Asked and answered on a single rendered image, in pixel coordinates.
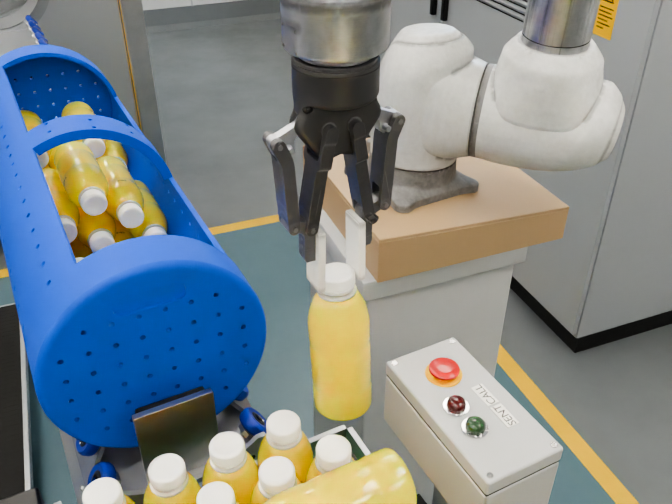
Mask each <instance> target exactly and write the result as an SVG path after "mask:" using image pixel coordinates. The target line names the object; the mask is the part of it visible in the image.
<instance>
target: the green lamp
mask: <svg viewBox="0 0 672 504"><path fill-rule="evenodd" d="M465 428H466V430H467V431H468V432H470V433H472V434H476V435H478V434H482V433H483V432H484V431H485V429H486V424H485V421H484V420H483V419H482V418H481V417H478V416H471V417H469V418H468V419H467V420H466V422H465Z"/></svg>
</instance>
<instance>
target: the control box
mask: <svg viewBox="0 0 672 504"><path fill-rule="evenodd" d="M440 357H445V358H450V359H452V360H454V361H455V362H456V363H457V364H458V365H459V367H460V372H459V375H458V376H457V377H456V378H455V379H452V380H440V379H437V378H435V377H434V376H432V375H431V373H430V372H429V364H430V362H431V361H432V360H434V359H436V358H440ZM386 374H387V376H386V386H385V404H384V419H385V421H386V422H387V423H388V425H389V426H390V427H391V429H392V430H393V431H394V433H395V434H396V435H397V437H398V438H399V439H400V441H401V442H402V443H403V445H404V446H405V447H406V448H407V450H408V451H409V452H410V454H411V455H412V456H413V458H414V459H415V460H416V462H417V463H418V464H419V466H420V467H421V468H422V470H423V471H424V472H425V474H426V475H427V476H428V477H429V479H430V480H431V481H432V483H433V484H434V485H435V487H436V488H437V489H438V491H439V492H440V493H441V495H442V496H443V497H444V499H445V500H446V501H447V503H448V504H548V501H549V497H550V494H551V490H552V486H553V483H554V479H555V476H556V472H557V468H558V465H559V462H558V461H559V460H560V459H561V455H562V452H563V447H562V446H561V445H560V444H559V443H558V442H557V441H556V440H555V439H554V438H553V437H552V436H551V435H550V434H549V433H548V432H547V431H546V430H545V429H544V428H543V427H542V426H541V425H540V424H539V423H538V422H537V421H536V420H535V419H534V418H533V417H532V416H531V415H530V414H529V413H528V412H527V411H526V410H525V409H524V408H523V407H522V406H521V405H520V404H519V403H518V402H517V401H516V400H515V399H514V398H513V397H512V396H511V395H510V394H509V393H508V392H507V391H506V390H505V389H504V388H503V387H502V386H501V385H500V384H499V383H498V382H497V381H496V380H495V378H494V377H493V376H492V375H491V374H490V373H489V372H488V371H487V370H486V369H485V368H484V367H483V366H482V365H481V364H480V363H479V362H478V361H477V360H476V359H475V358H474V357H473V356H472V355H471V354H470V353H469V352H468V351H467V350H466V349H465V348H464V347H463V346H462V345H461V344H460V343H459V342H458V341H457V340H456V339H455V338H450V339H447V340H445V341H442V342H439V343H437V344H434V345H431V346H429V347H426V348H423V349H421V350H418V351H415V352H412V353H410V354H407V355H404V356H402V357H399V358H396V359H394V360H391V361H388V362H387V364H386ZM479 384H480V385H481V386H482V388H480V387H481V386H480V385H479ZM478 388H480V389H478ZM483 388H484V389H485V390H486V391H485V392H483V391H484V389H483ZM476 389H478V390H476ZM480 392H483V393H481V394H479V393H480ZM486 392H488V393H487V395H488V396H491V397H492V398H493V399H494V400H495V403H493V402H494V400H493V399H492V398H491V397H483V396H484V394H485V393H486ZM452 395H459V396H462V397H463V398H464V399H465V400H466V409H465V410H464V411H463V412H459V413H456V412H452V411H450V410H449V409H448V408H447V405H446V403H447V400H448V398H449V397H450V396H452ZM487 395H485V396H487ZM486 400H487V401H488V402H489V403H488V402H487V401H486ZM490 403H493V404H490ZM500 406H501V407H500ZM493 407H494V408H498V407H500V408H498V409H496V410H497V412H500V411H502V410H505V411H504V415H503V416H505V415H507V414H509V415H507V416H505V417H503V418H502V414H503V411H502V412H500V413H497V412H496V411H495V409H494V408H493ZM471 416H478V417H481V418H482V419H483V420H484V421H485V424H486V429H485V431H484V432H483V433H482V434H478V435H476V434H472V433H470V432H468V431H467V430H466V428H465V422H466V420H467V419H468V418H469V417H471ZM509 416H511V417H512V420H514V421H515V422H516V424H515V422H514V421H513V422H512V423H513V424H512V425H511V421H512V420H509V421H507V420H508V419H511V418H510V417H509ZM506 417H507V418H508V419H507V418H506ZM504 419H505V420H506V421H507V422H506V421H505V420H504ZM508 422H509V424H510V425H509V424H508Z"/></svg>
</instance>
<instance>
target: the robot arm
mask: <svg viewBox="0 0 672 504"><path fill-rule="evenodd" d="M600 1H601V0H528V1H527V6H526V12H525V17H524V23H523V28H522V31H521V32H519V33H518V34H517V35H516V36H514V37H513V38H512V39H511V40H510V41H508V42H507V43H506V45H505V46H504V47H503V50H502V53H501V56H500V58H499V60H498V63H497V64H491V63H488V62H486V61H484V60H482V59H480V58H478V57H476V56H474V46H473V44H472V43H471V42H470V40H469V39H468V38H467V37H466V36H465V35H464V34H463V33H462V32H459V31H458V30H457V29H455V28H454V27H452V26H450V25H446V24H439V23H421V24H414V25H410V26H407V27H405V28H403V29H402V30H401V31H400V32H399V33H398V34H397V36H396V37H395V39H394V40H393V42H392V43H391V45H390V47H389V48H388V45H389V43H390V19H391V0H280V11H281V33H282V45H283V47H284V49H285V50H286V51H287V52H288V53H290V54H291V55H292V57H291V70H292V94H293V101H294V107H293V111H292V113H291V115H290V118H289V124H288V125H286V126H285V127H283V128H282V129H280V130H279V131H277V132H276V133H274V132H273V131H266V132H265V133H264V134H263V137H262V139H263V142H264V143H265V145H266V147H267V149H268V151H269V152H270V154H271V159H272V167H273V175H274V184H275V192H276V200H277V208H278V216H279V221H280V223H281V224H282V225H283V226H284V227H285V228H286V230H287V231H288V232H289V233H290V234H291V235H293V236H294V235H297V234H299V253H300V255H301V256H302V258H303V259H304V260H305V261H306V263H307V279H308V280H309V282H310V283H311V284H312V285H313V287H314V288H315V289H316V290H317V291H318V293H323V292H325V272H326V233H325V232H324V231H323V230H322V229H321V228H320V227H319V223H320V217H321V212H322V206H323V200H324V194H325V188H326V182H327V176H328V171H329V170H331V169H332V164H333V158H334V157H336V156H338V155H340V154H343V156H344V162H345V166H344V174H345V175H347V178H348V184H349V189H350V195H351V200H352V206H353V208H354V209H355V212H354V211H353V210H352V209H349V210H346V211H345V215H346V264H348V265H350V266H352V267H353V269H354V271H355V277H356V278H357V279H358V280H359V281H361V280H364V279H365V246H366V245H369V244H371V241H372V224H375V223H376V222H377V221H378V219H379V216H378V215H377V214H376V213H377V212H378V211H379V210H387V209H388V208H389V207H390V205H391V207H392V208H393V210H394V211H396V212H398V213H410V212H412V211H413V210H414V209H416V208H418V207H421V206H425V205H428V204H431V203H435V202H438V201H441V200H444V199H448V198H451V197H454V196H458V195H461V194H469V193H475V192H477V191H478V187H479V182H478V181H477V180H475V179H473V178H471V177H469V176H466V175H464V174H462V173H461V172H459V171H458V170H457V169H456V163H457V158H460V157H468V156H470V157H475V158H479V159H483V160H486V161H490V162H493V163H497V164H502V165H506V166H512V167H517V168H523V169H530V170H538V171H552V172H560V171H572V170H579V169H585V168H589V167H593V166H595V165H596V164H598V163H600V162H602V161H604V160H606V159H607V158H608V157H609V155H610V154H611V152H612V150H613V148H614V146H615V143H616V141H617V138H618V136H619V133H620V130H621V127H622V124H623V120H624V115H625V105H624V102H623V98H622V94H621V93H620V91H619V89H618V88H617V86H616V85H615V84H614V83H613V82H611V81H608V80H603V68H604V58H603V56H602V54H601V52H600V50H599V48H598V47H597V45H596V43H595V42H594V41H593V39H591V37H592V33H593V29H594V25H595V21H596V17H597V13H598V9H599V5H600ZM387 48H388V50H387V51H386V53H385V55H384V57H383V59H382V61H381V64H380V56H379V55H380V54H382V53H383V52H384V51H385V50H386V49H387ZM369 133H370V135H371V138H370V139H367V140H366V138H367V136H368V134H369ZM297 137H299V138H300V139H301V140H302V142H303V143H304V144H305V147H304V159H305V164H304V171H303V178H302V184H301V191H300V198H299V203H298V193H297V183H296V173H295V165H294V161H293V158H292V154H294V153H295V145H294V141H295V139H296V138H297ZM368 154H369V159H368Z"/></svg>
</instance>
